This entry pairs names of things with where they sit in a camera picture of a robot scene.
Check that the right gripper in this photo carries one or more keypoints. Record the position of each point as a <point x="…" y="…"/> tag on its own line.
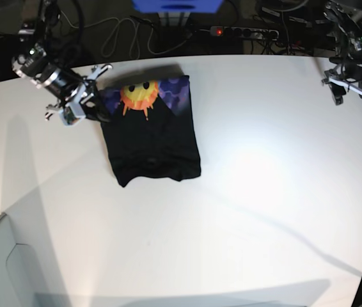
<point x="71" y="88"/>

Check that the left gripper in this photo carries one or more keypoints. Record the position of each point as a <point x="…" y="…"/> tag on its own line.
<point x="341" y="78"/>

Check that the black T-shirt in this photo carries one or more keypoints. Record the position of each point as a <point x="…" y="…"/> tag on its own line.
<point x="151" y="131"/>

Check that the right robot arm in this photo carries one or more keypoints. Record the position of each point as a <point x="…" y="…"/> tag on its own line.
<point x="33" y="61"/>

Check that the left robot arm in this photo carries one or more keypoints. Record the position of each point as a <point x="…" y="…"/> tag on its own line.
<point x="347" y="19"/>

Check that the blue box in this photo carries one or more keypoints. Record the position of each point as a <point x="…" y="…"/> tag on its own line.
<point x="195" y="6"/>

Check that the grey power strip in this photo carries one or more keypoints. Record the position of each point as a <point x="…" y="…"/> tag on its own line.
<point x="245" y="33"/>

